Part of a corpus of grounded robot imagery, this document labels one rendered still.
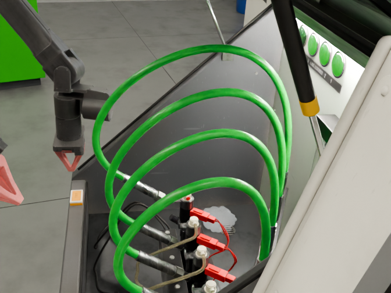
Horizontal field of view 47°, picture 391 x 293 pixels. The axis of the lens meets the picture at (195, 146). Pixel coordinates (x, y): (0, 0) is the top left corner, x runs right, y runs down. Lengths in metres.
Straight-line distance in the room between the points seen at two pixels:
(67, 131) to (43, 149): 2.26
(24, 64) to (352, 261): 3.92
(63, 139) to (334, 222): 0.74
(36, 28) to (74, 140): 0.26
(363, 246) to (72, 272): 0.70
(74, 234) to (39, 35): 0.44
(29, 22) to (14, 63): 3.18
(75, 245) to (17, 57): 3.23
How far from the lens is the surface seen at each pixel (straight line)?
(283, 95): 0.85
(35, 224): 2.64
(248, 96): 0.74
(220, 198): 1.35
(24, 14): 1.02
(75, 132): 1.05
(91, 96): 1.01
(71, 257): 1.03
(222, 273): 0.81
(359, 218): 0.43
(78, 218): 1.13
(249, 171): 1.32
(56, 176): 3.00
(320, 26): 0.92
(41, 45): 1.01
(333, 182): 0.46
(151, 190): 0.90
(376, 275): 0.40
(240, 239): 1.26
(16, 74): 4.23
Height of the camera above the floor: 1.66
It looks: 30 degrees down
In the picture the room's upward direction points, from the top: 4 degrees clockwise
